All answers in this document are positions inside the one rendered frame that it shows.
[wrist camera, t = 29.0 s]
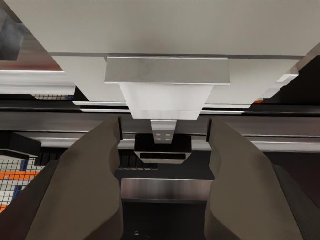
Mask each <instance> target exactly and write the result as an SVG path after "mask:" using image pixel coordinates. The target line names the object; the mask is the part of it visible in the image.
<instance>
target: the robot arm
mask: <svg viewBox="0 0 320 240"><path fill-rule="evenodd" d="M121 140H123V134H122V119H121V116H117V115H115V116H111V117H109V118H108V119H106V120H105V121H104V122H102V123H101V124H99V125H98V126H96V127H95V128H93V129H92V130H90V131H89V132H88V133H86V134H85V135H83V136H82V137H81V138H79V139H78V140H77V141H76V142H75V143H73V144H72V145H71V146H70V147H69V148H68V149H67V150H66V151H65V152H64V153H63V154H62V155H61V156H60V157H59V159H58V160H50V161H49V162H48V163H47V164H46V166H45V167H44V168H43V169H42V170H41V171H40V172H39V173H38V174H37V175H36V176H35V177H34V178H33V179H32V180H31V181H30V182H29V184H28V185H27V186H26V187H25V188H24V189H23V190H22V191H21V192H20V193H19V194H18V195H17V196H16V197H15V198H14V199H13V201H12V202H11V203H10V204H9V205H8V206H7V207H6V208H5V209H4V210H3V211H2V212H1V213H0V240H120V238H121V237H122V235H123V208H122V201H121V195H120V186H119V181H118V180H117V179H116V178H115V177H114V173H115V171H116V169H117V168H118V166H119V165H120V161H119V154H118V147H117V146H118V144H119V143H120V141H121ZM206 142H208V143H209V145H210V147H211V148H212V151H211V156H210V163H209V168H210V169H211V171H212V173H213V175H214V177H215V180H213V181H212V183H211V185H210V191H209V195H208V200H207V205H206V209H205V223H204V235H205V238H206V240H320V207H319V206H318V205H317V204H316V203H315V202H314V201H313V200H312V198H311V197H310V196H309V195H308V194H307V193H306V192H305V191H304V190H303V189H302V188H301V186H300V185H299V184H298V183H297V182H296V181H295V180H294V179H293V178H292V177H291V176H290V174H288V173H287V172H286V170H285V169H284V168H283V167H282V166H280V165H273V164H272V163H271V161H270V160H269V159H268V158H267V157H266V156H265V155H264V154H263V153H262V152H261V151H260V150H259V149H258V148H257V147H256V146H255V145H254V144H253V143H252V142H251V141H249V140H248V139H247V138H245V137H244V136H243V135H241V134H240V133H238V132H237V131H236V130H234V129H233V128H232V127H230V126H229V125H228V124H226V123H225V122H223V121H222V120H221V119H219V118H215V117H211V118H208V121H207V132H206Z"/></svg>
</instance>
